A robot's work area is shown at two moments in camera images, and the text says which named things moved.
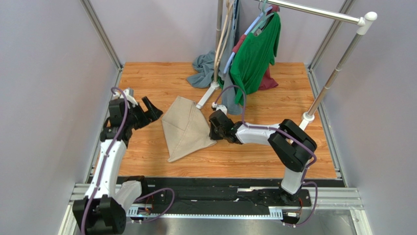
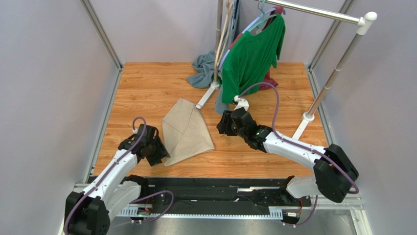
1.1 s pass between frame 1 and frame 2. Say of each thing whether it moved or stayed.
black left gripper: moved
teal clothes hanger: stayed
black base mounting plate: stayed
